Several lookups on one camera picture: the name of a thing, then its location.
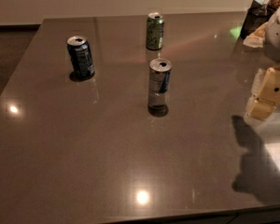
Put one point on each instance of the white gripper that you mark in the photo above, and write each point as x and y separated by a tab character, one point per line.
278	36

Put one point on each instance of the green soda can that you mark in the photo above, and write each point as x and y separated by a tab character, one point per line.
155	30

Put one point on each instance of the silver blue redbull can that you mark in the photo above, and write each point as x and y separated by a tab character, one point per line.
159	77

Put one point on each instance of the dark blue soda can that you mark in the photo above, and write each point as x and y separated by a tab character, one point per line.
80	53

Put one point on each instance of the white crumpled bag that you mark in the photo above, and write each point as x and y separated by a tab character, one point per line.
256	39

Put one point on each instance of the black snack basket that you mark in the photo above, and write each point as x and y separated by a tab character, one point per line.
253	21

